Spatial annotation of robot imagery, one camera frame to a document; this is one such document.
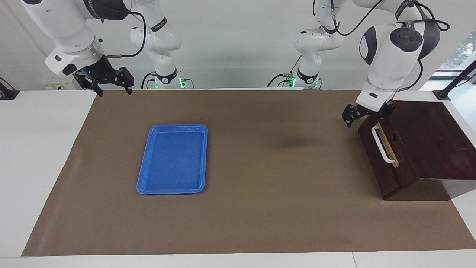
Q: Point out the dark wooden cabinet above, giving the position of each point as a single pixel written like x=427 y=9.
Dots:
x=442 y=145

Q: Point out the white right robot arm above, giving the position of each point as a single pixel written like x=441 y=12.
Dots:
x=67 y=26

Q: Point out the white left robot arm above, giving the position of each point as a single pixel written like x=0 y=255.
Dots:
x=386 y=56

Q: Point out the black clamp stand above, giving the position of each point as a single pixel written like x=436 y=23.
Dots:
x=455 y=80

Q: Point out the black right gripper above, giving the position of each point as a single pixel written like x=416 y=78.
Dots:
x=98 y=72

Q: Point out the black desk mount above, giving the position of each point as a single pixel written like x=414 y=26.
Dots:
x=7 y=93

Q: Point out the window with greenery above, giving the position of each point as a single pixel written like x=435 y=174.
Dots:
x=461 y=52

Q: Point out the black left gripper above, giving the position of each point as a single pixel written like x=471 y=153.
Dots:
x=379 y=113

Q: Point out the white power outlet box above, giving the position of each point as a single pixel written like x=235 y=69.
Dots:
x=55 y=85

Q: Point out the blue plastic tray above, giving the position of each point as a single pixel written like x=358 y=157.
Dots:
x=173 y=160

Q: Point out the brown paper table mat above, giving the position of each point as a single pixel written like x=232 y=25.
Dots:
x=260 y=204

